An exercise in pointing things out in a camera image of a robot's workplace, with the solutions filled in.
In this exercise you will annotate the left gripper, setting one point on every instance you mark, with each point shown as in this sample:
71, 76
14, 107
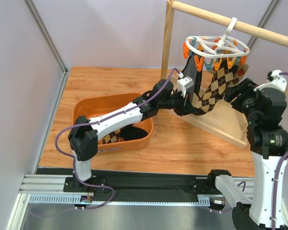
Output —
185, 105

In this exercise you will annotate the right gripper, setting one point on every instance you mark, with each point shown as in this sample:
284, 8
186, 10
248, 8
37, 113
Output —
234, 94

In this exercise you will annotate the brown argyle sock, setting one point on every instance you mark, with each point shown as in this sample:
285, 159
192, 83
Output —
222, 79
112, 137

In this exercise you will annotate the black white-striped sock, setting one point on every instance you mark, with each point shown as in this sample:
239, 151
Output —
130, 132

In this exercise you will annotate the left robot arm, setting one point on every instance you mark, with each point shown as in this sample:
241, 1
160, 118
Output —
86, 133

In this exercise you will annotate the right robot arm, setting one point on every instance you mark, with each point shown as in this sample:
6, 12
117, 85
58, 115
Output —
263, 107

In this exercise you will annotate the wooden hanger rack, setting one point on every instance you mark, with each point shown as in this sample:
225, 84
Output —
223, 121

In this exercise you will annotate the white round clip hanger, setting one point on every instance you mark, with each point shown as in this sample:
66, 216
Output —
214, 47

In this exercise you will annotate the grey black sock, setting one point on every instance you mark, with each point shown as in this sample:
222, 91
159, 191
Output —
191, 71

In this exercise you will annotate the orange plastic basket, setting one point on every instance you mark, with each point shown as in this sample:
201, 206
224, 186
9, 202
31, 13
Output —
98, 106

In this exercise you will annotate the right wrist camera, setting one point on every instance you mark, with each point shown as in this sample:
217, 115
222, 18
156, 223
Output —
274, 81

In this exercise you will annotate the right aluminium frame post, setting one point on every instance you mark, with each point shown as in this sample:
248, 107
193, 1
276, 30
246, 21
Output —
264, 20

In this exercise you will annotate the aluminium frame post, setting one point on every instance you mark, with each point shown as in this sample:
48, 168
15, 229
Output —
264, 20
62, 80

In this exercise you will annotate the left aluminium frame post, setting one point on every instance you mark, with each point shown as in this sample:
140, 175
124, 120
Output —
62, 80

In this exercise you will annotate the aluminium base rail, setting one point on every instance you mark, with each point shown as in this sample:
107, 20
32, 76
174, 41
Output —
49, 189

